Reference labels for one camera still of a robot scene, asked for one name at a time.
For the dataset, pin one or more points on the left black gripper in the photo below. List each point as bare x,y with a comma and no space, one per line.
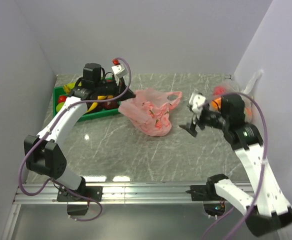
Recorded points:
129,95

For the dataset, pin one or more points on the green fake apple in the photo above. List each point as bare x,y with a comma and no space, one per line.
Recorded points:
59,106

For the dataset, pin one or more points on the small yellow banana bunch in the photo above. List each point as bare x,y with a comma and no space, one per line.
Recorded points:
68,87

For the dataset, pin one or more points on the clear bag of fruits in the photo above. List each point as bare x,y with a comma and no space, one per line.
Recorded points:
239,95

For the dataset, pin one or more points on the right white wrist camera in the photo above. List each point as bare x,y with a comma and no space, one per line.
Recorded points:
196,103

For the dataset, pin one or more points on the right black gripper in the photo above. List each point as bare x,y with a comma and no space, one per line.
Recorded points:
190,128

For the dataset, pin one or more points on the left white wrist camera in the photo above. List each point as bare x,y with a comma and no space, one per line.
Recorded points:
119,71

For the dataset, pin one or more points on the red fake strawberry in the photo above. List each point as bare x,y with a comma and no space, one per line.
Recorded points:
61,99

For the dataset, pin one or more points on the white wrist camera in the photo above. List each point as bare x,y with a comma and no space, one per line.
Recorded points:
119,71
196,103

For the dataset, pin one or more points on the aluminium mounting rail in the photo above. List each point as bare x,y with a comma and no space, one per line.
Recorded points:
120,193

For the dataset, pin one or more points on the dark red fake fruit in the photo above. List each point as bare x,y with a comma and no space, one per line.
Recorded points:
110,105

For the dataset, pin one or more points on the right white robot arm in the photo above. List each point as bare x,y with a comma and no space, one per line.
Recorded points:
268,210

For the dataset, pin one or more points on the yellow fake banana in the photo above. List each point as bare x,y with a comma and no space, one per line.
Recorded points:
95,104

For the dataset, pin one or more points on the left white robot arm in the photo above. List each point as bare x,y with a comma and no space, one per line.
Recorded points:
43,154

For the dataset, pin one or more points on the pink plastic bag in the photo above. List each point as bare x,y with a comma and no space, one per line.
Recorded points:
150,110

